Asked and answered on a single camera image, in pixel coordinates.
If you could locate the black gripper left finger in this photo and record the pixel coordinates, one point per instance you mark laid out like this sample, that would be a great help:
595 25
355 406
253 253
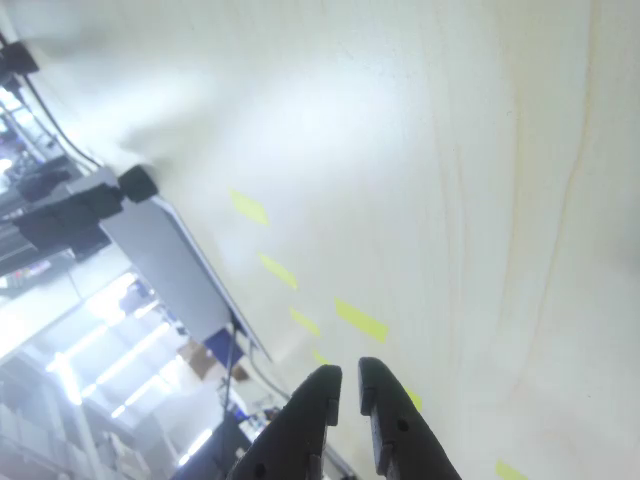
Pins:
295 435

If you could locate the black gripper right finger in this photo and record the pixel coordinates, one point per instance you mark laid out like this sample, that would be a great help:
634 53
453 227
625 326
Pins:
400 440

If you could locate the brown cardboard box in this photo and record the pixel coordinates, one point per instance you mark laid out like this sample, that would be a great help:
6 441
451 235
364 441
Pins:
200 360

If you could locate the short yellow tape mark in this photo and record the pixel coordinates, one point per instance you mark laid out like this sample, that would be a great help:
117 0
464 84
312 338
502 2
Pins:
508 471
415 399
361 320
248 207
277 270

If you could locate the thin black pole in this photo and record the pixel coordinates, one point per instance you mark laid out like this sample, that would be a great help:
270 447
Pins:
227 400

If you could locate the ceiling light strip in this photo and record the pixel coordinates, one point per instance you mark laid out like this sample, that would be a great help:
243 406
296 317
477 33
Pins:
130 352
140 395
196 446

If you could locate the blue object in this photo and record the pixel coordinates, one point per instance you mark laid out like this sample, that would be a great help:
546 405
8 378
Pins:
220 342

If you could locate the grey flat panel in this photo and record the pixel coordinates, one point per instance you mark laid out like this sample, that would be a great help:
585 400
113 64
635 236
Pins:
165 270

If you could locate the black clamp knob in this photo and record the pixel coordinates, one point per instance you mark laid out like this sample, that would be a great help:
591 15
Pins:
137 182

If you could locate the small black clamp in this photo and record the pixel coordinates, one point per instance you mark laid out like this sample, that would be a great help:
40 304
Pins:
17 57

